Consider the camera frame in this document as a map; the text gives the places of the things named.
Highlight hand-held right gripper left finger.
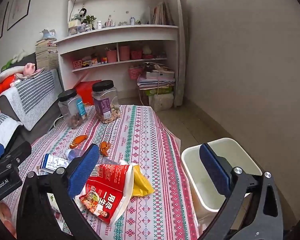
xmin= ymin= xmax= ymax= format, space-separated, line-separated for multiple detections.
xmin=16 ymin=144 xmax=102 ymax=240

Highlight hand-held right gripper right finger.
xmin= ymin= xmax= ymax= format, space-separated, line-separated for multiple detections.
xmin=197 ymin=143 xmax=283 ymax=240

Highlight clear plastic bottle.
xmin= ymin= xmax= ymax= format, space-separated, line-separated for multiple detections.
xmin=65 ymin=148 xmax=115 ymax=165

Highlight white plastic bin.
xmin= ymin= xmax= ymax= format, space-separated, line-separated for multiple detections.
xmin=181 ymin=137 xmax=263 ymax=227

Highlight blue and white box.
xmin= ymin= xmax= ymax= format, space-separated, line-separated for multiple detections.
xmin=39 ymin=154 xmax=70 ymax=174

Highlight striped grey seat cover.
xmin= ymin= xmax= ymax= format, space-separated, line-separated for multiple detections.
xmin=0 ymin=112 xmax=23 ymax=153

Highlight orange sausage snack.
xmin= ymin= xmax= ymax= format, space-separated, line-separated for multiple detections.
xmin=69 ymin=135 xmax=88 ymax=148

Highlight orange candy wrapper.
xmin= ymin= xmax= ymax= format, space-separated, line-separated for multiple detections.
xmin=100 ymin=141 xmax=111 ymax=157

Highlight red snack bag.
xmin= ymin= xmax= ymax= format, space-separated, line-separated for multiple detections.
xmin=75 ymin=164 xmax=134 ymax=225

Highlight dark grey sofa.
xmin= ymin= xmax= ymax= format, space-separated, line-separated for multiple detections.
xmin=0 ymin=52 xmax=65 ymax=155

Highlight blue label plastic jar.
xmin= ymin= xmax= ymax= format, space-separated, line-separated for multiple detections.
xmin=58 ymin=89 xmax=87 ymax=129

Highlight yellow packet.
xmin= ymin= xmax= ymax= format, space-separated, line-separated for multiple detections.
xmin=131 ymin=164 xmax=155 ymax=198

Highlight orange plush toy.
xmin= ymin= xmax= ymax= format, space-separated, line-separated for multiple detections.
xmin=0 ymin=74 xmax=18 ymax=97

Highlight patterned tablecloth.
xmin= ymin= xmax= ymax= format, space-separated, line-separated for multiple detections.
xmin=0 ymin=104 xmax=200 ymax=240

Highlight purple label plastic jar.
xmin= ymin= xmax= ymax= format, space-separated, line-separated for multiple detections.
xmin=91 ymin=80 xmax=122 ymax=124

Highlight striped grey sofa cover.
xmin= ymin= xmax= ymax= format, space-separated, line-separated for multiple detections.
xmin=0 ymin=69 xmax=63 ymax=131

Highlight red cardboard box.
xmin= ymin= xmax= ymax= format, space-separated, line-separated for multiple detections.
xmin=75 ymin=79 xmax=102 ymax=105

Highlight white plastic bag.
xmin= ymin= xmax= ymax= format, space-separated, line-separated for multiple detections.
xmin=150 ymin=94 xmax=174 ymax=112

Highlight pink pig plush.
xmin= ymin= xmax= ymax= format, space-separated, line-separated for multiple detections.
xmin=22 ymin=63 xmax=37 ymax=76

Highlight white and green plush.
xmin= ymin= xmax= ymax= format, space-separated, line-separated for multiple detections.
xmin=1 ymin=50 xmax=28 ymax=72

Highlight green tissue package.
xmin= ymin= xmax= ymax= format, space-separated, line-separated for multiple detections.
xmin=144 ymin=86 xmax=174 ymax=96

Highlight pile of books and papers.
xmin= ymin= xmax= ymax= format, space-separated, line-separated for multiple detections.
xmin=137 ymin=62 xmax=176 ymax=90

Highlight stack of old books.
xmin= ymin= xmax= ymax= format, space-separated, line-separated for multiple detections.
xmin=35 ymin=39 xmax=59 ymax=70

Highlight pink hanging basket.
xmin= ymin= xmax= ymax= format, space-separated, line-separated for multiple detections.
xmin=129 ymin=67 xmax=143 ymax=80

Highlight short pink container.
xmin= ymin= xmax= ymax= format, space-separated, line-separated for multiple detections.
xmin=106 ymin=50 xmax=118 ymax=63

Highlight tall pink container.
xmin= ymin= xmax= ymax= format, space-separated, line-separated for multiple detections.
xmin=119 ymin=45 xmax=130 ymax=61

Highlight beige curtain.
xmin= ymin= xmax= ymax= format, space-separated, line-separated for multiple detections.
xmin=165 ymin=0 xmax=188 ymax=108

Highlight clear storage box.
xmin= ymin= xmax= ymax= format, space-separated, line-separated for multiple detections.
xmin=68 ymin=24 xmax=88 ymax=36

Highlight white bookshelf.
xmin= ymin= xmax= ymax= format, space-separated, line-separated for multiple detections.
xmin=55 ymin=0 xmax=179 ymax=100

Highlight small potted plant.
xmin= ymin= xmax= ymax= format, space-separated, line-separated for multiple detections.
xmin=81 ymin=15 xmax=97 ymax=29

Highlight large framed picture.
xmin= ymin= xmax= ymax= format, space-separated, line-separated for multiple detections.
xmin=7 ymin=0 xmax=37 ymax=30

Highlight leaning thin books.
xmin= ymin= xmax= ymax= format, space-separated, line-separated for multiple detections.
xmin=150 ymin=2 xmax=174 ymax=26

